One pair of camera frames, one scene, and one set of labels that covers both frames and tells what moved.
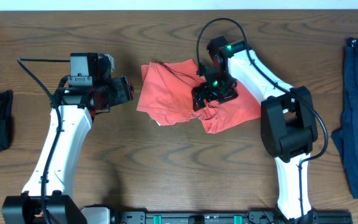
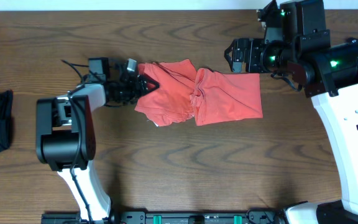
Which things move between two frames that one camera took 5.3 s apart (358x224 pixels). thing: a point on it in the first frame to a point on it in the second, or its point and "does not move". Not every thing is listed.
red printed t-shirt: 165,95 does not move
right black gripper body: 220,88 to 265,58
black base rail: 206,216 does not move
